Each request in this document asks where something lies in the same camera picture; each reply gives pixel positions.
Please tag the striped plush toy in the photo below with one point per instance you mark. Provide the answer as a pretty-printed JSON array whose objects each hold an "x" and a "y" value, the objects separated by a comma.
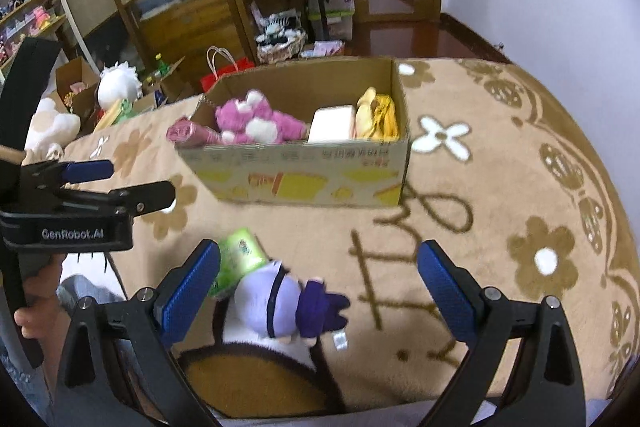
[{"x": 280, "y": 26}]

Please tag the cream white block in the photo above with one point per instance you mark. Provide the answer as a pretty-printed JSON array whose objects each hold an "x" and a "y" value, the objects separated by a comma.
[{"x": 330, "y": 122}]

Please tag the green tissue pack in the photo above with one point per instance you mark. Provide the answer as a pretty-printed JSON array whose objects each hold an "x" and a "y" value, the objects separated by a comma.
[{"x": 240, "y": 257}]

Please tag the small box of packets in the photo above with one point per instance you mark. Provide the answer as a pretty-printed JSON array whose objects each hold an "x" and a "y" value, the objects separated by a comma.
[{"x": 322, "y": 49}]

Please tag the green frog plush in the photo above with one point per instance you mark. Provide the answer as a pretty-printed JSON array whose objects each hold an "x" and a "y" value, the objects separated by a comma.
[{"x": 123, "y": 109}]

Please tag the white-haired plush head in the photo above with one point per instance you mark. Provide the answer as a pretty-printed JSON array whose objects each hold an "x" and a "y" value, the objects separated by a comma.
[{"x": 117, "y": 87}]

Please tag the printed cardboard box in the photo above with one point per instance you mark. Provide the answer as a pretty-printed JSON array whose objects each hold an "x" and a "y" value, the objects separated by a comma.
[{"x": 300, "y": 172}]

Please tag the person's leg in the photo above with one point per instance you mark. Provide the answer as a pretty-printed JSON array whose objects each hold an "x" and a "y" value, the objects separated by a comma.
[{"x": 85, "y": 289}]

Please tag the red gift bag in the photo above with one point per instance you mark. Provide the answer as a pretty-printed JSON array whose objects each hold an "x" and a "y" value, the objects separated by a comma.
[{"x": 227, "y": 74}]

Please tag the open brown cardboard box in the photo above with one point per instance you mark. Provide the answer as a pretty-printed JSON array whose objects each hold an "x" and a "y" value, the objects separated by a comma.
[{"x": 75, "y": 74}]

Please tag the beige flower-pattern blanket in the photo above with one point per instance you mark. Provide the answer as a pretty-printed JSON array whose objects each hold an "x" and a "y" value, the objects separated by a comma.
[{"x": 450, "y": 267}]

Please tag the cardboard box with flaps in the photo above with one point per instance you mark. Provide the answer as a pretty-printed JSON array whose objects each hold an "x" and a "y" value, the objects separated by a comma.
[{"x": 172, "y": 82}]

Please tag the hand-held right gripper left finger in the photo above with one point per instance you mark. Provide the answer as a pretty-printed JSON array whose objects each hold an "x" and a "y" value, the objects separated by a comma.
[{"x": 187, "y": 292}]

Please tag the clear storage bin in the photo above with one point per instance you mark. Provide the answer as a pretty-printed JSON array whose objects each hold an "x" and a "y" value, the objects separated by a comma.
[{"x": 340, "y": 19}]

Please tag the wicker basket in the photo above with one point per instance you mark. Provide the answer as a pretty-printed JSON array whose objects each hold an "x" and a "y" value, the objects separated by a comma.
[{"x": 280, "y": 49}]

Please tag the pink plastic packet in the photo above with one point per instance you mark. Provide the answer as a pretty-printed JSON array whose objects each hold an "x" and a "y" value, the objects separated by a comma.
[{"x": 192, "y": 132}]

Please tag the yellow plush pouch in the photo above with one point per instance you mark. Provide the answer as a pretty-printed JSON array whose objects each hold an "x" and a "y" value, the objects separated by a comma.
[{"x": 380, "y": 117}]

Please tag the purple-haired plush doll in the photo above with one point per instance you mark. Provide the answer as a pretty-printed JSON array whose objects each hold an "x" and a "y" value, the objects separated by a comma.
[{"x": 270, "y": 297}]

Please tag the small dark table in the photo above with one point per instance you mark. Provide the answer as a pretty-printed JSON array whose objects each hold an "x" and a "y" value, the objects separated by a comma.
[{"x": 320, "y": 12}]

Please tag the pink plush toy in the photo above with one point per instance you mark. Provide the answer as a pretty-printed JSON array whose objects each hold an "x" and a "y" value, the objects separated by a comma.
[{"x": 245, "y": 112}]

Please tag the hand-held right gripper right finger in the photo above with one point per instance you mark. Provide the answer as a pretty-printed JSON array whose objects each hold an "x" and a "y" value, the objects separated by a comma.
[{"x": 447, "y": 292}]

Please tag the large white plush toy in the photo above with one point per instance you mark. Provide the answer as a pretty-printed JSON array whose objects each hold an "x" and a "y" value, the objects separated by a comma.
[{"x": 55, "y": 122}]

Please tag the green bottle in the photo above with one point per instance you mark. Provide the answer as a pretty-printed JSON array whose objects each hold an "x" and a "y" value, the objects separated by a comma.
[{"x": 160, "y": 64}]

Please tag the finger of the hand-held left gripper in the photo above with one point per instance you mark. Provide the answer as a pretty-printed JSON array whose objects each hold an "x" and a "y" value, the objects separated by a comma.
[
  {"x": 87, "y": 170},
  {"x": 150, "y": 197}
]

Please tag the person's left hand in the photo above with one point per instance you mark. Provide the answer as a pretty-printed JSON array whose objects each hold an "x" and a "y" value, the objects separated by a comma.
[{"x": 42, "y": 282}]

